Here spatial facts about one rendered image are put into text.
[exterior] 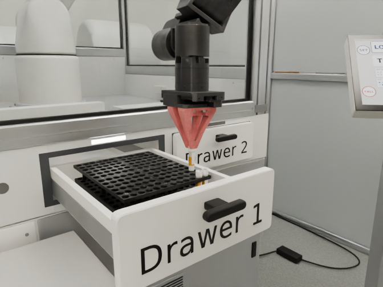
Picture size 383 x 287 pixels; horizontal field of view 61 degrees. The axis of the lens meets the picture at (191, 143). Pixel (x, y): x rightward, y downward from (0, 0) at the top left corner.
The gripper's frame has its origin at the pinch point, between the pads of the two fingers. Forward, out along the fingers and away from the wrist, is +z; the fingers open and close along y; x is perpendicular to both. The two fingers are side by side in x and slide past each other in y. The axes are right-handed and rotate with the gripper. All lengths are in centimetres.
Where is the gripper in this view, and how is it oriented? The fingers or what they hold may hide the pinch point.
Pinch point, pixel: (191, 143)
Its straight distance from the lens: 56.8
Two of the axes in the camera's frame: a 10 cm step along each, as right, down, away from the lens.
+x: 8.2, -1.1, 5.7
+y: 5.8, 1.7, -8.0
